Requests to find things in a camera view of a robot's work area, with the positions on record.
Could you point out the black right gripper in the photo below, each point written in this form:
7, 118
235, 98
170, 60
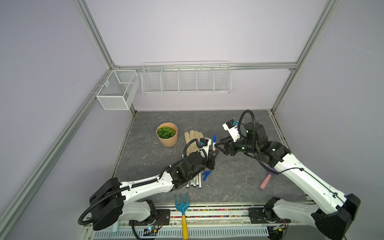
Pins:
226, 151

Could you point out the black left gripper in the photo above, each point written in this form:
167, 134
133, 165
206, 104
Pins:
211, 154

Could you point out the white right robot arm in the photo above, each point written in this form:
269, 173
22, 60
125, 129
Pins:
332, 212

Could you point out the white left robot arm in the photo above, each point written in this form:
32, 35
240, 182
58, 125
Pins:
129, 201

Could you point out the beige work glove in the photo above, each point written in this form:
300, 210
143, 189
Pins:
190, 136

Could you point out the tan pot with green plant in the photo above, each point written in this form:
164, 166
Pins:
167, 134

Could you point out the teal yellow garden fork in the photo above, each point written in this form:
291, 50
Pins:
182, 204

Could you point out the small white mesh basket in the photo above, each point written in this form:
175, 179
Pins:
119, 90

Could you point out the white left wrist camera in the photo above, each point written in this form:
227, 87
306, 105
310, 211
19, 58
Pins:
204, 146

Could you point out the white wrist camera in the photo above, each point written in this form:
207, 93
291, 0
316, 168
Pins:
204, 146
232, 127

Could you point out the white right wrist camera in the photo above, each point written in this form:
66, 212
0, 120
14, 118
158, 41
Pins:
232, 127

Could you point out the long white wire basket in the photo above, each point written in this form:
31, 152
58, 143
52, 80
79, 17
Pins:
193, 77

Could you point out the aluminium cage frame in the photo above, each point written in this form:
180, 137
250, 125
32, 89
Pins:
28, 191

